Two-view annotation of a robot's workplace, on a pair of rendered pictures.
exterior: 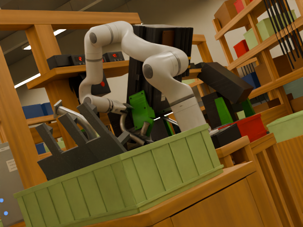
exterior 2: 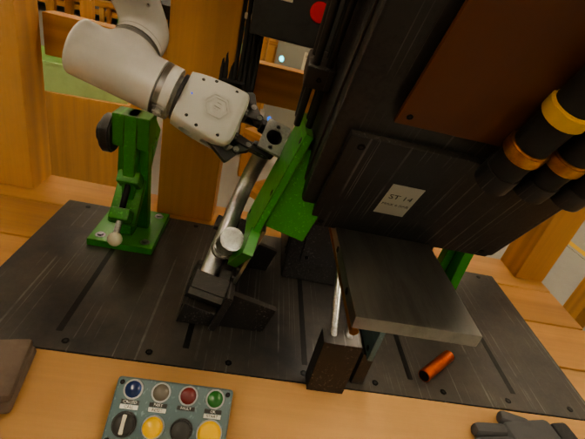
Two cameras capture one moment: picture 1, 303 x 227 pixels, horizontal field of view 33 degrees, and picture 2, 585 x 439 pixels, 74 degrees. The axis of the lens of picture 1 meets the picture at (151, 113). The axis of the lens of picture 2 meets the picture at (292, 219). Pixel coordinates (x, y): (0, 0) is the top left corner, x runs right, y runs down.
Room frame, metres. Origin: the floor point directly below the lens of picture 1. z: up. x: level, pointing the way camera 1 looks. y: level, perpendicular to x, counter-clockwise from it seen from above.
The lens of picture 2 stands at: (2.63, -0.38, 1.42)
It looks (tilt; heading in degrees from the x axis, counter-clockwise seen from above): 29 degrees down; 47
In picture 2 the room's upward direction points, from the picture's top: 15 degrees clockwise
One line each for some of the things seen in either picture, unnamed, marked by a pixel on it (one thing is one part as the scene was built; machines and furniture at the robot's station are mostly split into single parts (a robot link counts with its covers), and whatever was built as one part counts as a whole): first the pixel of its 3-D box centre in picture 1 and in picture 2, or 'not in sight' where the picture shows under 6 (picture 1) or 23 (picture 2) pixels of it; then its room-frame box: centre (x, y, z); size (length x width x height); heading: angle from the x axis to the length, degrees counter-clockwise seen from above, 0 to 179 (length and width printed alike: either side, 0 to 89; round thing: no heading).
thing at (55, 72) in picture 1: (92, 72); not in sight; (3.25, 0.26, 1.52); 0.90 x 0.25 x 0.04; 146
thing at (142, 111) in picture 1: (142, 109); (294, 185); (3.01, 0.04, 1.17); 0.13 x 0.12 x 0.20; 146
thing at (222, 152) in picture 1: (205, 155); not in sight; (2.33, -0.16, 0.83); 0.32 x 0.32 x 0.04; 59
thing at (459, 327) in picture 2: (165, 112); (379, 244); (3.12, -0.08, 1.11); 0.39 x 0.16 x 0.03; 56
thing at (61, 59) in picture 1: (61, 61); not in sight; (2.99, 0.39, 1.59); 0.15 x 0.07 x 0.07; 146
